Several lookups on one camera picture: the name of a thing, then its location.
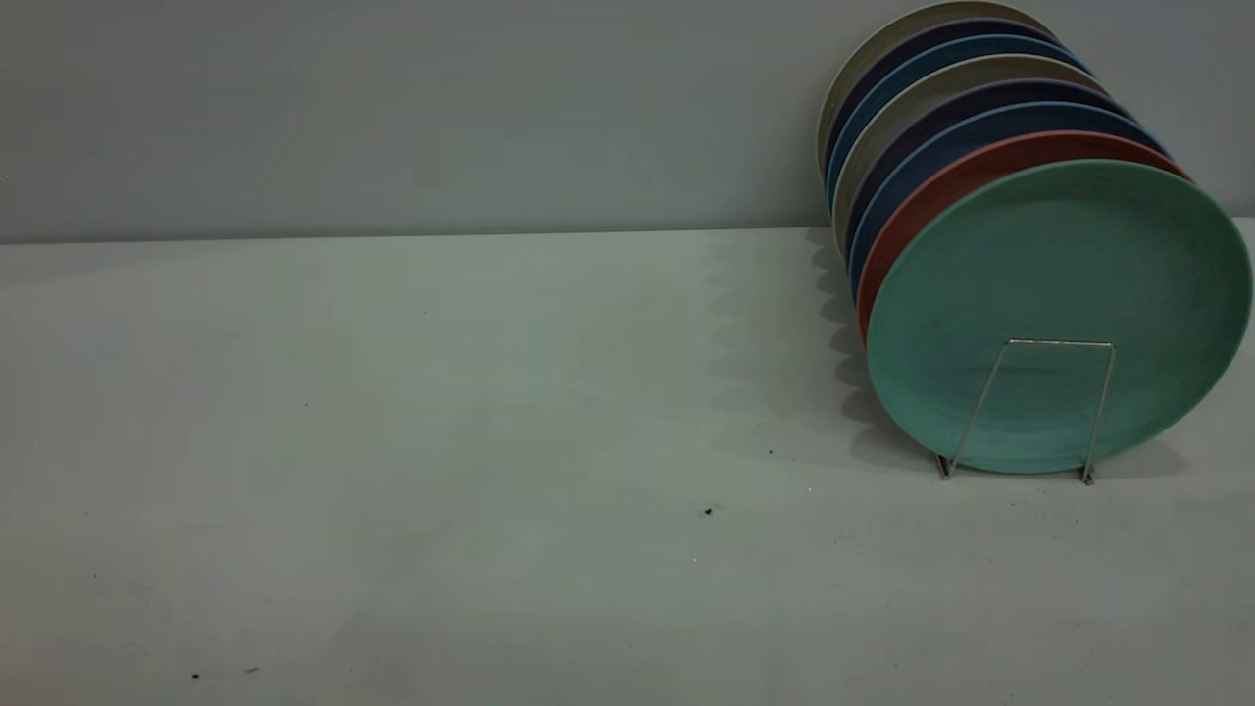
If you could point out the green round plate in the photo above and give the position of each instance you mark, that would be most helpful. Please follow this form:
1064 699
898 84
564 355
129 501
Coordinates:
1059 294

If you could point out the dark purple round plate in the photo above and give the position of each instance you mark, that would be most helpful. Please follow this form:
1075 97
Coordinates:
882 59
882 147

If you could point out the beige round plate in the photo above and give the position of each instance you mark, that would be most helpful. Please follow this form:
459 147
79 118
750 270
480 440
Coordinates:
882 114
882 37

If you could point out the teal blue round plate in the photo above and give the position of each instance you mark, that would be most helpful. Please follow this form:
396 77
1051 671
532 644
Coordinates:
882 82

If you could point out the pink round plate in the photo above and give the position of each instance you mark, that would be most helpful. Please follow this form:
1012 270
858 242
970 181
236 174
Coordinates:
931 178

